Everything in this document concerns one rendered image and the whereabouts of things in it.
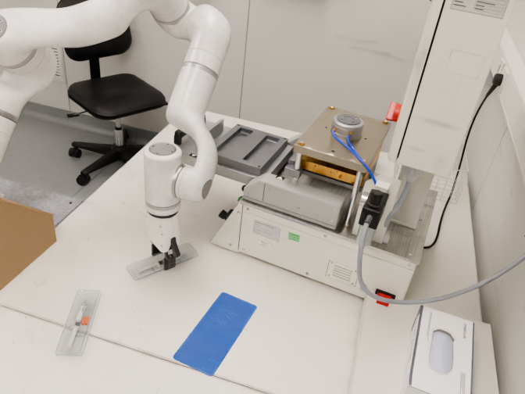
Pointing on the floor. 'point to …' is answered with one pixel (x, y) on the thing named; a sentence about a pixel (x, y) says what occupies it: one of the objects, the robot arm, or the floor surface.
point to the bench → (201, 299)
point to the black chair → (108, 99)
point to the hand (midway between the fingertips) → (163, 256)
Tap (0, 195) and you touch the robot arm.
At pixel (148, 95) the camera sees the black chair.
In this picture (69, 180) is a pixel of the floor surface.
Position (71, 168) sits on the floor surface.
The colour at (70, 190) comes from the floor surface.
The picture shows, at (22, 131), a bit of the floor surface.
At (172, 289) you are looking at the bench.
